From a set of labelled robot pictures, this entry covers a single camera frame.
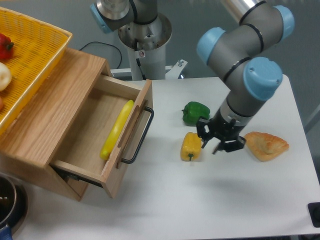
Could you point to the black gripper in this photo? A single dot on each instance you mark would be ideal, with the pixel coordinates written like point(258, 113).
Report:
point(225, 130)

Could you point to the green bell pepper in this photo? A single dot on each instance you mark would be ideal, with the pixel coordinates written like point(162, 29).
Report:
point(192, 111)

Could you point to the wooden top drawer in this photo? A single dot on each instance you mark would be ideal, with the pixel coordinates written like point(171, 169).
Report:
point(106, 136)

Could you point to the wooden drawer cabinet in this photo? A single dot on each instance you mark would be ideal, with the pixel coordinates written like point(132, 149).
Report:
point(29, 144)

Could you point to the yellow squash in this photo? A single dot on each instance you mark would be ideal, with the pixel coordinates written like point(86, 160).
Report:
point(115, 131)

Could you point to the white onion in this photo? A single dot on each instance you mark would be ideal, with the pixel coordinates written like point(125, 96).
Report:
point(5, 76)

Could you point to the yellow plastic basket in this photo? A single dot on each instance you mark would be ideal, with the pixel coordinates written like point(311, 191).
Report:
point(38, 47)

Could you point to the red bell pepper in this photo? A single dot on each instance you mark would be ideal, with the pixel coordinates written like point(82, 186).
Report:
point(6, 47)

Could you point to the yellow bell pepper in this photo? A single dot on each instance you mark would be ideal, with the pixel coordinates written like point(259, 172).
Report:
point(191, 147)

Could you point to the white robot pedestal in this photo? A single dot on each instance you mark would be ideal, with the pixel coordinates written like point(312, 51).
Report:
point(146, 49)

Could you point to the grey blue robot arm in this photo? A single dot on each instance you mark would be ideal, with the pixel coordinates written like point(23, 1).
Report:
point(234, 56)

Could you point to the golden pastry bread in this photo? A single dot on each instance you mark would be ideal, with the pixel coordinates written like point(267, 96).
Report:
point(264, 146)

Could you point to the black corner device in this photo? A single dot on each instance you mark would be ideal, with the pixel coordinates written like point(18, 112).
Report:
point(314, 212)

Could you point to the dark metal pot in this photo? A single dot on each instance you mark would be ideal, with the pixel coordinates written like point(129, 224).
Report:
point(13, 206)

